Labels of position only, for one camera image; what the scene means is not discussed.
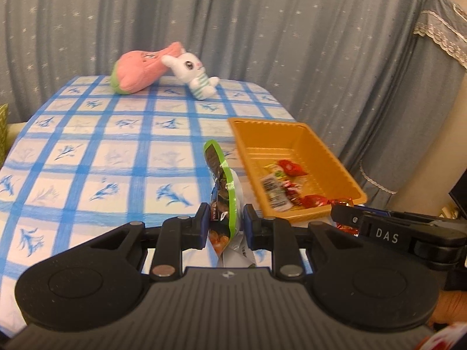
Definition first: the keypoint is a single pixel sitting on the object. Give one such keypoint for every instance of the small yellowish object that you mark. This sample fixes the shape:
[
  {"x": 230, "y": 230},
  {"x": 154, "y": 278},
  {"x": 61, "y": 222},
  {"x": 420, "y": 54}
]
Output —
[{"x": 450, "y": 212}]

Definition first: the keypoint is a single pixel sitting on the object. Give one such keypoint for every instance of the dark red candy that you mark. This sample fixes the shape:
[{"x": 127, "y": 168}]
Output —
[{"x": 343, "y": 204}]

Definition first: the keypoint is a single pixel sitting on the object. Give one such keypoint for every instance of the bright red snack packet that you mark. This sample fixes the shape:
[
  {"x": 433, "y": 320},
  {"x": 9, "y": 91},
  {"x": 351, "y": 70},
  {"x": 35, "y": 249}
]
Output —
[{"x": 291, "y": 167}]

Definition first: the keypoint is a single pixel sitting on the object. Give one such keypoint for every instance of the orange plastic tray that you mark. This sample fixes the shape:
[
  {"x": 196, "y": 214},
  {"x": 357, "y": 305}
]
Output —
[{"x": 292, "y": 142}]

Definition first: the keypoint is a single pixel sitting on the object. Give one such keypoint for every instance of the green edged dark snack packet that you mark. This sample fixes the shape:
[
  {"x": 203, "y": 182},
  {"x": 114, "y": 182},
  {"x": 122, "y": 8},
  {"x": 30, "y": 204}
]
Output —
[{"x": 222, "y": 189}]

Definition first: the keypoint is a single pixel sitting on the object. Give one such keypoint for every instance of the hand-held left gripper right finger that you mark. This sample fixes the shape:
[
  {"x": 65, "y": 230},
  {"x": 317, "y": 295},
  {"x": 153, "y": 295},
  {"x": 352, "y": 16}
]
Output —
[{"x": 248, "y": 226}]

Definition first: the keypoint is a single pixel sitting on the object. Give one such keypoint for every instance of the grey blue star curtain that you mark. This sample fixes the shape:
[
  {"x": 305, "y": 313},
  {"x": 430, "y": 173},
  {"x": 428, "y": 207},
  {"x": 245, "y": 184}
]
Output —
[{"x": 237, "y": 25}]

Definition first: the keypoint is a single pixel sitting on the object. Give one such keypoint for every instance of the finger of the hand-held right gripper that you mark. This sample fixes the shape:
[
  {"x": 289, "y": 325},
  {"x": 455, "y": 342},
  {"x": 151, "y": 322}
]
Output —
[
  {"x": 383, "y": 213},
  {"x": 350, "y": 218}
]

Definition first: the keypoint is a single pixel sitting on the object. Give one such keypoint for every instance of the person's right hand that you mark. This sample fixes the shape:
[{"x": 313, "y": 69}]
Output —
[{"x": 454, "y": 306}]

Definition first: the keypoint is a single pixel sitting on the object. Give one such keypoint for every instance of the black monitor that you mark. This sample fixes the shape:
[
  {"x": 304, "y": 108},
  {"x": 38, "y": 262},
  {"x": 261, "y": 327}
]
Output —
[{"x": 459, "y": 193}]

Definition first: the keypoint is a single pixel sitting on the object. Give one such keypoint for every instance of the white rabbit plush toy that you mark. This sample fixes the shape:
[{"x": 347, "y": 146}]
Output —
[{"x": 193, "y": 73}]

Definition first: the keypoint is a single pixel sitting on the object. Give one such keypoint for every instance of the pink peach plush toy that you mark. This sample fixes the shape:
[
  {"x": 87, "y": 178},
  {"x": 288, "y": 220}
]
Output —
[{"x": 140, "y": 69}]

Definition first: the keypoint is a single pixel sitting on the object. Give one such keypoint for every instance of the green woven object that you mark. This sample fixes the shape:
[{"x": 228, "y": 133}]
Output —
[{"x": 3, "y": 131}]

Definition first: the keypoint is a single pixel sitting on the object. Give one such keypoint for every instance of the red clear candy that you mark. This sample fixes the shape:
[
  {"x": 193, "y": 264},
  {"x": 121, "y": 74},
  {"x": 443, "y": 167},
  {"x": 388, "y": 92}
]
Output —
[{"x": 293, "y": 191}]

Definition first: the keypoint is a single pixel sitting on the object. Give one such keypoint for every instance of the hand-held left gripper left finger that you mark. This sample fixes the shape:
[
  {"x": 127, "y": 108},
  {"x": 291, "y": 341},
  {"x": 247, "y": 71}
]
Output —
[{"x": 204, "y": 226}]

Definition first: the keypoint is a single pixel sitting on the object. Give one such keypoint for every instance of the blue checked tablecloth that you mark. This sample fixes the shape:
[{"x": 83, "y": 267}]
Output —
[{"x": 109, "y": 160}]

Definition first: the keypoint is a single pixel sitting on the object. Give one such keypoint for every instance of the grey lace trimmed cover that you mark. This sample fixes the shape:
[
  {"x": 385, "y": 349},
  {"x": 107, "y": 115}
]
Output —
[{"x": 427, "y": 98}]

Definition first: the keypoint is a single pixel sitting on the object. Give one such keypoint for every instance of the silver black snack packet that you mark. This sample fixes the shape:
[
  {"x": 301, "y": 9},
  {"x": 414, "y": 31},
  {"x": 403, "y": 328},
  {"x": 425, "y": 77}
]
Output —
[{"x": 275, "y": 189}]

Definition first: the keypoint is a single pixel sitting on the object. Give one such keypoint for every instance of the red white printed cloth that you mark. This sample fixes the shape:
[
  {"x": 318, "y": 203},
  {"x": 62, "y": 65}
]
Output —
[{"x": 447, "y": 337}]

